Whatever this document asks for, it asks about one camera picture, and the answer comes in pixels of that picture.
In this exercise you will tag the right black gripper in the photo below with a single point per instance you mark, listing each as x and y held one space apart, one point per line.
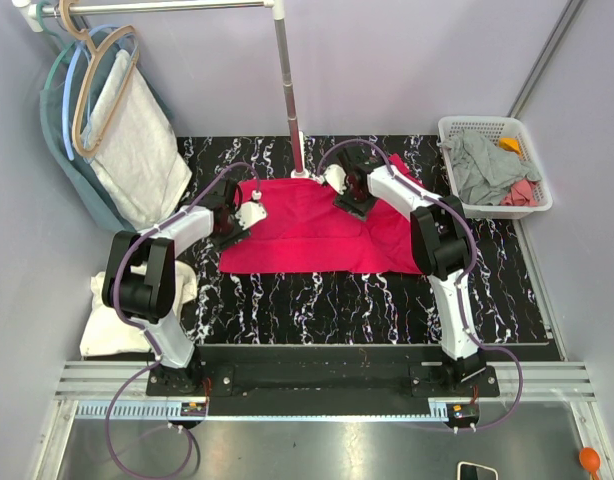
355 204

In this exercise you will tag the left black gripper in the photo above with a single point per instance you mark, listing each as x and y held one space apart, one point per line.
235 236

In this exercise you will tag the pink red t shirt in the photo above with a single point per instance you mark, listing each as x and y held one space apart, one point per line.
305 232

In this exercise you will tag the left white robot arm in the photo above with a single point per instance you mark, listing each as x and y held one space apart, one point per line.
140 278

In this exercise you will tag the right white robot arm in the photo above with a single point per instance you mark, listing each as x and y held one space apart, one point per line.
442 244

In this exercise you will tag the white towel on hanger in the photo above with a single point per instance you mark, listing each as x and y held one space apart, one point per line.
137 162

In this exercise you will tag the grey t shirt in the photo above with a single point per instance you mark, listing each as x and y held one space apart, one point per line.
482 171

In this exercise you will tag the white plastic laundry basket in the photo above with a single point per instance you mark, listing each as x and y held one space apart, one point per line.
494 128

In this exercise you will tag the teal garment on hanger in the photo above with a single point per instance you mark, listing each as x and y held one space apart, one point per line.
95 198

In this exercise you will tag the orange garment in basket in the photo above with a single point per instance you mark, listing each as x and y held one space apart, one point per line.
510 145

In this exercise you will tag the salmon pink t shirt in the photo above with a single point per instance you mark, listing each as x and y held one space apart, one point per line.
521 194

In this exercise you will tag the cream folded t shirt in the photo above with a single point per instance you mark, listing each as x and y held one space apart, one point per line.
105 334

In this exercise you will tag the blue plastic hanger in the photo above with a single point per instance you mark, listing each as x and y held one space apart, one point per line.
93 44

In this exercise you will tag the green plastic hanger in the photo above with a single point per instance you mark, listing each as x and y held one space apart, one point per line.
65 54

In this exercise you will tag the metal clothes rack stand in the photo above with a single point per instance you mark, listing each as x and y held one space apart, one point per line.
66 9

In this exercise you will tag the smartphone with white edge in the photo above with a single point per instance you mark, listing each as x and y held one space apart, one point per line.
472 471

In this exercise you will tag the orange ball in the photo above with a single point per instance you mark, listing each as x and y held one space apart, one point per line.
590 461

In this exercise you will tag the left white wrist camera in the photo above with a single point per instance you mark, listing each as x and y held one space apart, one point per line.
251 212

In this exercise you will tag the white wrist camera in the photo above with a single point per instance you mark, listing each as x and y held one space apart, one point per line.
334 176
251 212

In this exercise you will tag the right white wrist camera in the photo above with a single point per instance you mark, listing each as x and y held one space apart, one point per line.
334 176

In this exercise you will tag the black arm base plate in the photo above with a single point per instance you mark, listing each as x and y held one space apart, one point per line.
318 381

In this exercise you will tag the aluminium frame rail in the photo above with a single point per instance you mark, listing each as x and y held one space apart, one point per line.
116 390

